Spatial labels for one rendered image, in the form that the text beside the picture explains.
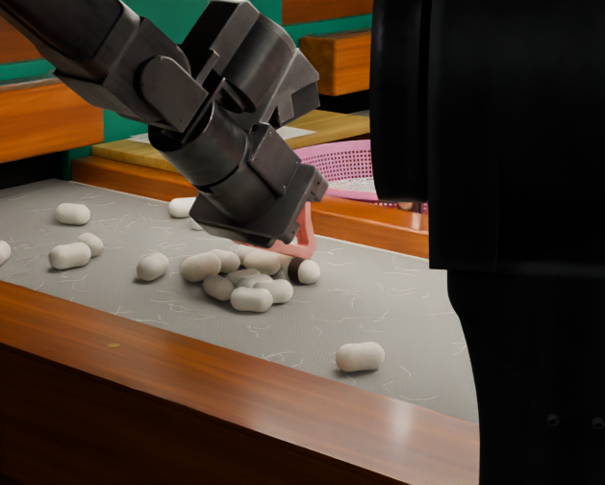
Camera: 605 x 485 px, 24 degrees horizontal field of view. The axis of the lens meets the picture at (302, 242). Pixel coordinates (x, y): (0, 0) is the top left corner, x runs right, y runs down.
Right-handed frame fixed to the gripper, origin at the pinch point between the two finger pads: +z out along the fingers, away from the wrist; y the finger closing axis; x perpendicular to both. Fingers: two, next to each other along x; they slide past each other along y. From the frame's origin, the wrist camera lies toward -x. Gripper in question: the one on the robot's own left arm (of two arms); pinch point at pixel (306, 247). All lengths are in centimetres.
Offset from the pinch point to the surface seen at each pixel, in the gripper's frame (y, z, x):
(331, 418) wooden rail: -25.1, -20.9, 18.2
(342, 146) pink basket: 23.1, 25.3, -22.8
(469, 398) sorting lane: -26.2, -9.6, 11.4
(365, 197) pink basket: 6.4, 12.2, -11.2
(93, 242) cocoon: 17.0, -5.7, 6.3
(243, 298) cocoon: -3.3, -7.8, 8.3
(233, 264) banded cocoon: 4.2, -2.5, 3.9
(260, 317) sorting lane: -4.7, -6.8, 9.0
